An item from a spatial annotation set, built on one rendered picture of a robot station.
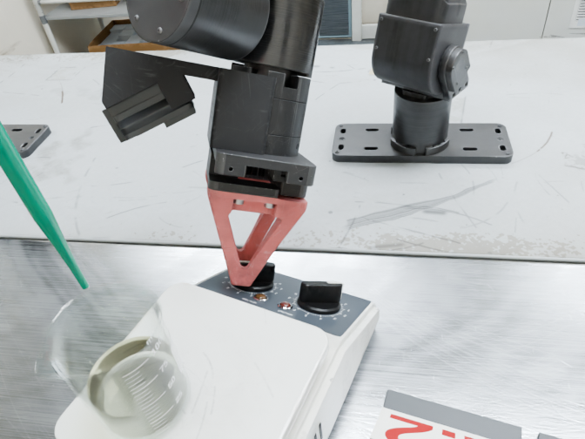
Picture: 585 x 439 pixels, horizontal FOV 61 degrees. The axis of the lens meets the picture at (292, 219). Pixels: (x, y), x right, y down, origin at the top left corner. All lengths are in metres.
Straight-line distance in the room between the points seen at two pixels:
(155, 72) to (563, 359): 0.35
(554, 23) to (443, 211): 2.29
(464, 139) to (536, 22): 2.15
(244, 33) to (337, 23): 2.97
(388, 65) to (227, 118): 0.24
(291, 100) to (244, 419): 0.20
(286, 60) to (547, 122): 0.42
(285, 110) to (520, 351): 0.25
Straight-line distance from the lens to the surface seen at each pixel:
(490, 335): 0.42
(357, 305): 0.38
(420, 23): 0.50
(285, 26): 0.33
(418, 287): 0.44
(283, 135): 0.33
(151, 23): 0.29
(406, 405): 0.38
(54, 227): 0.21
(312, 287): 0.36
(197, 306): 0.33
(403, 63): 0.51
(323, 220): 0.50
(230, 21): 0.29
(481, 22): 2.69
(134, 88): 0.33
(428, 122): 0.56
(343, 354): 0.32
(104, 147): 0.70
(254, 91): 0.32
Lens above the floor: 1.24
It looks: 41 degrees down
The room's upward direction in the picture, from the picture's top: 7 degrees counter-clockwise
